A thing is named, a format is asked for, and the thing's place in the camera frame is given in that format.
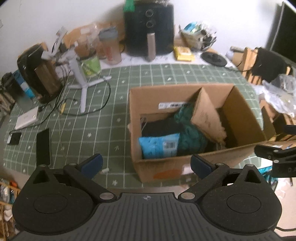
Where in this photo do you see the wooden chair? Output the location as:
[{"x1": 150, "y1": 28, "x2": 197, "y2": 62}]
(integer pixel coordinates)
[{"x1": 238, "y1": 47, "x2": 295, "y2": 87}]

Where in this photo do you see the clear plastic bag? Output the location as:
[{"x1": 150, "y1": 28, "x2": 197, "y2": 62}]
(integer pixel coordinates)
[{"x1": 258, "y1": 74, "x2": 296, "y2": 119}]

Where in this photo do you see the white power bank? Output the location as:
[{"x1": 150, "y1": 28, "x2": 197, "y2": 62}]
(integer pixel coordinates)
[{"x1": 14, "y1": 106, "x2": 39, "y2": 130}]

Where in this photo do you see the yellow wet wipes pack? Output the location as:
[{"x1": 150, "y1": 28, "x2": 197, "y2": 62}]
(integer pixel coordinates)
[{"x1": 173, "y1": 46, "x2": 195, "y2": 62}]

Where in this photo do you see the white gimbal tripod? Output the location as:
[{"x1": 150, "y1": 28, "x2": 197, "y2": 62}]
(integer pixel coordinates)
[{"x1": 41, "y1": 26, "x2": 113, "y2": 114}]

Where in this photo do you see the light blue packet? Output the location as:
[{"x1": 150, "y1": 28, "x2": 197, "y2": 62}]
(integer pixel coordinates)
[{"x1": 138, "y1": 133, "x2": 180, "y2": 159}]

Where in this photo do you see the thin black cable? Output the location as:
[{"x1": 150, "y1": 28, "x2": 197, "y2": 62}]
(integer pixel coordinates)
[{"x1": 38, "y1": 42, "x2": 112, "y2": 117}]

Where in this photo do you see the black air fryer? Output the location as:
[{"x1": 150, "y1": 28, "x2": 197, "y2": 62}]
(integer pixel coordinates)
[{"x1": 122, "y1": 2, "x2": 175, "y2": 62}]

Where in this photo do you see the green label jar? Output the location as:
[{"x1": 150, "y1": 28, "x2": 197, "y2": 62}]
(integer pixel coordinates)
[{"x1": 81, "y1": 55, "x2": 102, "y2": 77}]

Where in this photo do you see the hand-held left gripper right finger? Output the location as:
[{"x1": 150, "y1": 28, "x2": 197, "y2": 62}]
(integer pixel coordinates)
[{"x1": 178, "y1": 153, "x2": 270, "y2": 202}]

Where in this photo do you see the small black square case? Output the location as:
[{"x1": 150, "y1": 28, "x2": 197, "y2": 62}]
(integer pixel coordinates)
[{"x1": 7, "y1": 131, "x2": 23, "y2": 145}]

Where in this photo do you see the white paper sheet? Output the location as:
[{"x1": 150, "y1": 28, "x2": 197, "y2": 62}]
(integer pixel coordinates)
[{"x1": 99, "y1": 52, "x2": 239, "y2": 70}]

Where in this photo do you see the blue white carton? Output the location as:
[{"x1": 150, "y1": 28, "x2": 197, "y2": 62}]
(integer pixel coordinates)
[{"x1": 12, "y1": 69, "x2": 35, "y2": 99}]

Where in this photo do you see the brown cardboard carton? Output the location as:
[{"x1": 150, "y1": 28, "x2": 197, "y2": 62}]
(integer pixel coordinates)
[{"x1": 62, "y1": 22, "x2": 125, "y2": 56}]

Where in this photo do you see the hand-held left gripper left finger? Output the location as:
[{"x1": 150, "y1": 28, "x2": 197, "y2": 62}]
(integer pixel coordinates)
[{"x1": 23, "y1": 153, "x2": 117, "y2": 204}]

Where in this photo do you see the black computer monitor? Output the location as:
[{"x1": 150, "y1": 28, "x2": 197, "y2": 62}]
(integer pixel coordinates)
[{"x1": 266, "y1": 1, "x2": 296, "y2": 61}]

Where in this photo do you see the tan drawstring pouch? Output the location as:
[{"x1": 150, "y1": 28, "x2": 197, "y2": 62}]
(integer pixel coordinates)
[{"x1": 190, "y1": 88, "x2": 228, "y2": 149}]

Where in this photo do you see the grey lid shaker bottle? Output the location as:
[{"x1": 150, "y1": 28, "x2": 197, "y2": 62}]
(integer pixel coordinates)
[{"x1": 98, "y1": 27, "x2": 123, "y2": 66}]

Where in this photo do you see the green bag clip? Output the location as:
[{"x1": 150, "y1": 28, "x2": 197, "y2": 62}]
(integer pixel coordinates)
[{"x1": 123, "y1": 0, "x2": 135, "y2": 12}]

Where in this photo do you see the black round kettle base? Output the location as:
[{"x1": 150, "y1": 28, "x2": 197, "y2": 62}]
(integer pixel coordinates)
[{"x1": 200, "y1": 51, "x2": 227, "y2": 67}]

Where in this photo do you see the black smartphone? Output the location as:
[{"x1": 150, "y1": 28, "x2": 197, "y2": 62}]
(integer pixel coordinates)
[{"x1": 36, "y1": 128, "x2": 51, "y2": 166}]

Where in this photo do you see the plastic bag of items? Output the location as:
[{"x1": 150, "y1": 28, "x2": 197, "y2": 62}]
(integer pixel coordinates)
[{"x1": 180, "y1": 22, "x2": 218, "y2": 52}]

